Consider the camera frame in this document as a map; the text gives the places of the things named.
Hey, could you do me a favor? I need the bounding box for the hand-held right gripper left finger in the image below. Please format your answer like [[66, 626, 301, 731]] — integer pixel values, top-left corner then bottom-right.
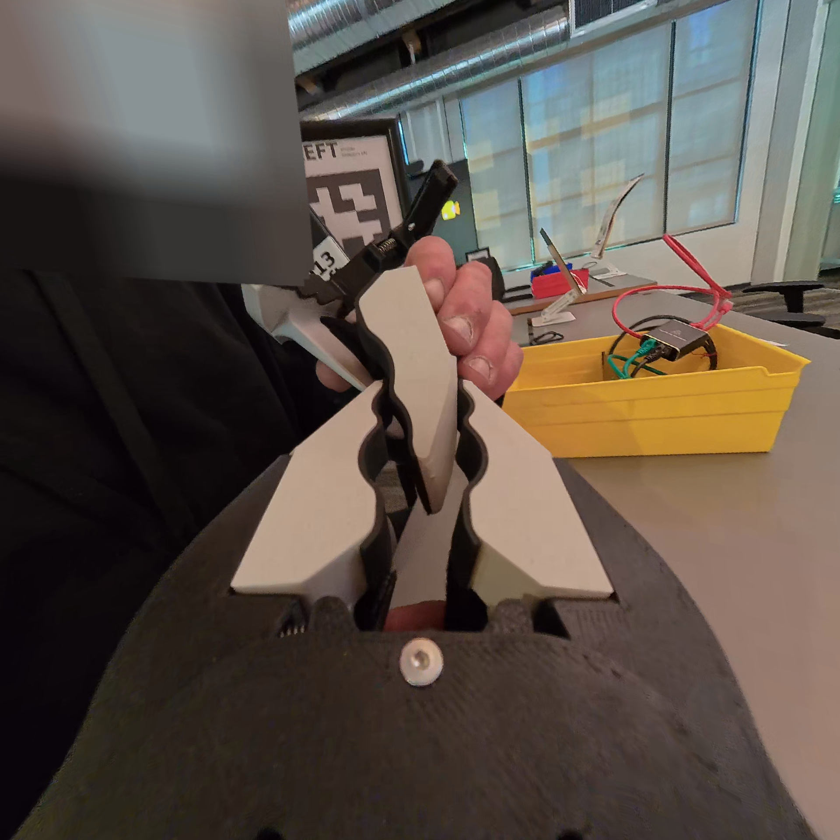
[[230, 381, 399, 614]]

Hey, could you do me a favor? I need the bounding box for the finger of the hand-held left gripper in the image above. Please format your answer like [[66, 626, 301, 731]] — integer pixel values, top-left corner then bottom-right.
[[241, 283, 368, 391], [356, 264, 459, 515]]

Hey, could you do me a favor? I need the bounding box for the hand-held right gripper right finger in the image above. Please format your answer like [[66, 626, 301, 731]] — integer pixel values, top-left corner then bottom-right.
[[448, 382, 616, 610]]

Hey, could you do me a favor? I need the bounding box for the person's left hand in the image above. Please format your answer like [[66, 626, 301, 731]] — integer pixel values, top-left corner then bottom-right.
[[315, 235, 525, 411]]

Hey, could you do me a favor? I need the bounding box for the person's right hand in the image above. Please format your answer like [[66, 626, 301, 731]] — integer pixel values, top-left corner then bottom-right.
[[384, 600, 448, 634]]

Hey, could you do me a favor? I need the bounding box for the white stand with dark board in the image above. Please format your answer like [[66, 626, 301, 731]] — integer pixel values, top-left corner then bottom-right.
[[530, 228, 587, 327]]

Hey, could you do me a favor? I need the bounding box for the red plastic bin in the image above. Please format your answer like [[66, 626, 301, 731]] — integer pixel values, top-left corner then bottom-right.
[[530, 264, 592, 301]]

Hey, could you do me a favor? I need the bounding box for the yellow plastic bin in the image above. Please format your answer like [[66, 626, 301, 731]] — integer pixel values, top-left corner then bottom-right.
[[504, 322, 812, 459]]

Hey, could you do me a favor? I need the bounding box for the wood-edged table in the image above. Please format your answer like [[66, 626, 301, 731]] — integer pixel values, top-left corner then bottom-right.
[[505, 272, 706, 316]]

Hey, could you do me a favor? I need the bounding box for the white document stand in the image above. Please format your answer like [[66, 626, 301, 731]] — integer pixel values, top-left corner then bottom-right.
[[586, 173, 657, 287]]

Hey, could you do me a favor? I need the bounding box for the window with blinds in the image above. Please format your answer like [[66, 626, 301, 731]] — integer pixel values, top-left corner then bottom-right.
[[400, 7, 762, 270]]

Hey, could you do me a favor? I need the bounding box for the black armrest office chair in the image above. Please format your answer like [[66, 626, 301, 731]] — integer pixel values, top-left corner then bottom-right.
[[743, 280, 840, 340]]

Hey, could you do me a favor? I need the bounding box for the green ethernet cable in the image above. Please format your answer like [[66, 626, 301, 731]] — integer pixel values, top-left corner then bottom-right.
[[605, 346, 667, 382]]

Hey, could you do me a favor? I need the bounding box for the silver ventilation duct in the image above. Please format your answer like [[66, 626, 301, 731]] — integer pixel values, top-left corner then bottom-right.
[[289, 0, 568, 40], [298, 16, 572, 122]]

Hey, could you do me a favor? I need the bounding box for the black network switch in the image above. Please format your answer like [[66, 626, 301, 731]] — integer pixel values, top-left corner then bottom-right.
[[640, 319, 714, 363]]

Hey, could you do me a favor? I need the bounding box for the red ethernet cable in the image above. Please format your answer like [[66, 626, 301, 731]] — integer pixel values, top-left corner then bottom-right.
[[612, 233, 734, 342]]

